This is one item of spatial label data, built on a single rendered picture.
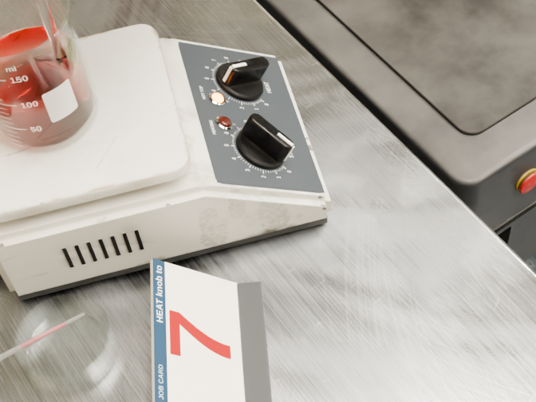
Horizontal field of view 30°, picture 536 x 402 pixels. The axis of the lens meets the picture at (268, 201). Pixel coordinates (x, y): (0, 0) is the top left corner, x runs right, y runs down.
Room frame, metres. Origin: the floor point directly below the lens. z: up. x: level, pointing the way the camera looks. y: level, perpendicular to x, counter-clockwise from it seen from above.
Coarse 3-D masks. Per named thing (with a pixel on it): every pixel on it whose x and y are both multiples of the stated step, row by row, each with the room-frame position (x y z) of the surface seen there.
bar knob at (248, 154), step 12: (252, 120) 0.38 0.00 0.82; (264, 120) 0.38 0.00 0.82; (240, 132) 0.38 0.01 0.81; (252, 132) 0.38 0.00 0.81; (264, 132) 0.37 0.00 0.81; (276, 132) 0.37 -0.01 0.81; (240, 144) 0.37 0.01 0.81; (252, 144) 0.37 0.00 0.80; (264, 144) 0.37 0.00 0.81; (276, 144) 0.37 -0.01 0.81; (288, 144) 0.37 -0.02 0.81; (252, 156) 0.36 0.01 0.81; (264, 156) 0.37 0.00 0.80; (276, 156) 0.36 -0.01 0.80; (264, 168) 0.36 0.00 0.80
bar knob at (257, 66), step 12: (252, 60) 0.44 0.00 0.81; (264, 60) 0.44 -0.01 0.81; (216, 72) 0.43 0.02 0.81; (228, 72) 0.42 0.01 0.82; (240, 72) 0.42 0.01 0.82; (252, 72) 0.43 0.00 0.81; (264, 72) 0.43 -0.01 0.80; (228, 84) 0.42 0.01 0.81; (240, 84) 0.42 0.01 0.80; (252, 84) 0.43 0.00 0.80; (240, 96) 0.42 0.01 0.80; (252, 96) 0.42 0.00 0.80
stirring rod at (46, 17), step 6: (36, 0) 0.39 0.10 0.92; (42, 0) 0.39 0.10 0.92; (42, 6) 0.39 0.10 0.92; (48, 6) 0.39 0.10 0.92; (42, 12) 0.39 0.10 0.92; (48, 12) 0.39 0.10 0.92; (42, 18) 0.39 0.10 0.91; (48, 18) 0.39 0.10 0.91; (48, 24) 0.39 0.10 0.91; (54, 24) 0.39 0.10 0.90; (48, 30) 0.39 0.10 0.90; (54, 30) 0.39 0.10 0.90; (48, 36) 0.39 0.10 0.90
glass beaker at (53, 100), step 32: (0, 0) 0.42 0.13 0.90; (32, 0) 0.42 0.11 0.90; (64, 0) 0.40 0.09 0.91; (0, 32) 0.41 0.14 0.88; (64, 32) 0.38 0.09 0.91; (0, 64) 0.36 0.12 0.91; (32, 64) 0.36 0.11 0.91; (64, 64) 0.37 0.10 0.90; (0, 96) 0.36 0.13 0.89; (32, 96) 0.36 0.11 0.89; (64, 96) 0.37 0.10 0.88; (96, 96) 0.39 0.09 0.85; (0, 128) 0.37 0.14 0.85; (32, 128) 0.36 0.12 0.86; (64, 128) 0.36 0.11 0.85
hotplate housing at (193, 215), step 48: (192, 144) 0.37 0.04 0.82; (144, 192) 0.34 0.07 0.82; (192, 192) 0.34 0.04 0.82; (240, 192) 0.34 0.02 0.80; (288, 192) 0.34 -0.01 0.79; (0, 240) 0.32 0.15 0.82; (48, 240) 0.32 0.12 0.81; (96, 240) 0.32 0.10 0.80; (144, 240) 0.33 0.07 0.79; (192, 240) 0.33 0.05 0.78; (240, 240) 0.34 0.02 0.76; (48, 288) 0.32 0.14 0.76
